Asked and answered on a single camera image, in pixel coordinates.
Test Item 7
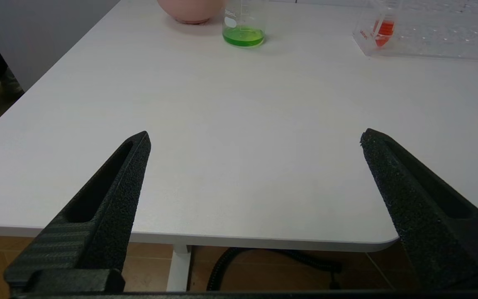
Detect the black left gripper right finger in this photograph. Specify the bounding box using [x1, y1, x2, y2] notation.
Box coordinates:
[360, 128, 478, 292]

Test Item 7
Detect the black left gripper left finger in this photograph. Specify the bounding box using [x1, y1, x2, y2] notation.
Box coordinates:
[4, 131, 152, 294]

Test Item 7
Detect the clear acrylic test tube rack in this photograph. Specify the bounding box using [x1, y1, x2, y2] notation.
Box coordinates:
[353, 0, 478, 64]

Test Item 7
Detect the test tube with red pigment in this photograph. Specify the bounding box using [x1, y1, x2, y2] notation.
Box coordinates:
[371, 0, 402, 47]

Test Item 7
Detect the clear glass beaker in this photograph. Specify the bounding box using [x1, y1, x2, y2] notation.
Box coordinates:
[222, 0, 267, 48]

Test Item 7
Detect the white table leg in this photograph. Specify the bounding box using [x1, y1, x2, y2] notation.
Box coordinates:
[166, 244, 193, 292]

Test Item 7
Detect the pink bowl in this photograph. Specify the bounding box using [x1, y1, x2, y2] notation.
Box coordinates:
[157, 0, 227, 25]

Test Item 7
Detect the black corrugated hose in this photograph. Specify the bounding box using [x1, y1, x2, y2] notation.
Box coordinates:
[206, 248, 343, 292]

